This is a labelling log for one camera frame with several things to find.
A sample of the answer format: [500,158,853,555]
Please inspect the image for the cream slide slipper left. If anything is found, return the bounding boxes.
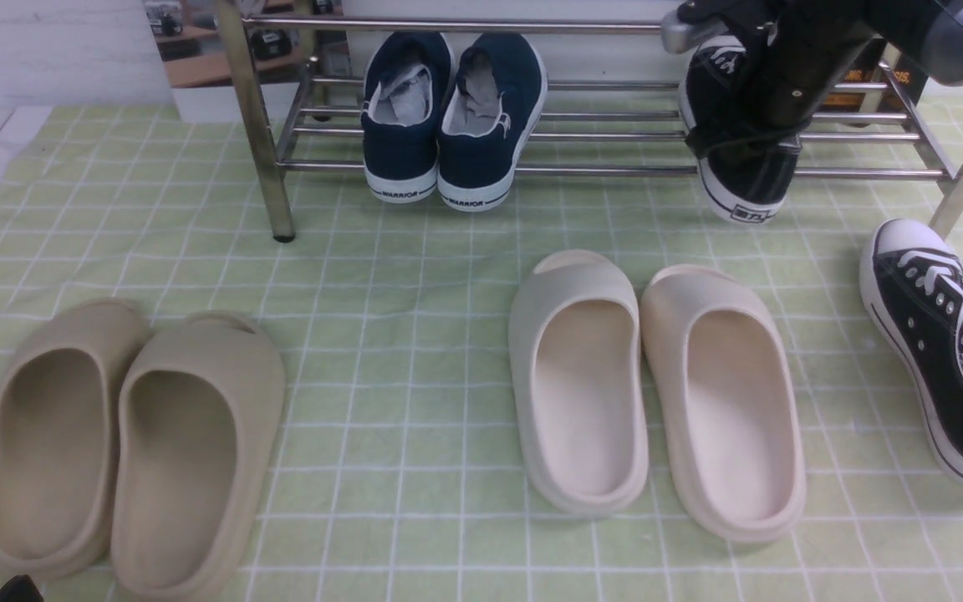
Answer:
[507,250,650,518]

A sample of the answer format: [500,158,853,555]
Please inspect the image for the tan slide slipper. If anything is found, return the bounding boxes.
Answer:
[0,298,150,579]
[110,311,287,601]

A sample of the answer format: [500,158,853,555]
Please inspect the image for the black canvas sneaker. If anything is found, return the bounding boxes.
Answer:
[859,218,963,483]
[679,37,802,224]

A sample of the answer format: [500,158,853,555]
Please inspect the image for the green checkered floor mat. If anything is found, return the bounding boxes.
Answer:
[0,106,963,601]

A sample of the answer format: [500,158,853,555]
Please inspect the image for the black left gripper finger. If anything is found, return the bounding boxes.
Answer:
[0,574,43,602]

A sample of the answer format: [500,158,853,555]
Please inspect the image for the cream slide slipper right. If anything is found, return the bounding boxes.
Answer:
[639,264,807,544]

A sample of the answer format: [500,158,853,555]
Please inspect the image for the navy sneaker left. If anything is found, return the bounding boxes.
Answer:
[359,31,452,203]

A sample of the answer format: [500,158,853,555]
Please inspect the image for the cream slide slipper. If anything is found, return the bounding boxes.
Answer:
[507,250,650,518]
[639,264,807,544]

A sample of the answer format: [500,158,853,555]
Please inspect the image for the navy sneaker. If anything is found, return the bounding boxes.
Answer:
[359,31,452,203]
[438,32,549,212]

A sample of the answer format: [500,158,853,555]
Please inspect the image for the tan slide slipper left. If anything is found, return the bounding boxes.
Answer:
[0,298,150,579]

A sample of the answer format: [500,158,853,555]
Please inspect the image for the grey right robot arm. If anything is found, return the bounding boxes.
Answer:
[661,1,963,130]

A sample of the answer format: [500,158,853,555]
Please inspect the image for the cardboard box with pictures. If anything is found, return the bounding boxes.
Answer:
[142,1,352,125]

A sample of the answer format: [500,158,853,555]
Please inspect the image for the navy sneaker right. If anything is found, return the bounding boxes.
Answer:
[438,32,549,212]

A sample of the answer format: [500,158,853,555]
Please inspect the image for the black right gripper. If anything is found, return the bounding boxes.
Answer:
[675,1,874,132]

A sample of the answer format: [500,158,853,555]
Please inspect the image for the tan slide slipper right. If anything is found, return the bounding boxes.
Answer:
[110,311,287,601]

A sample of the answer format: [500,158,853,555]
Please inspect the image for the metal shoe rack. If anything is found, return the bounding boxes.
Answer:
[214,0,963,244]

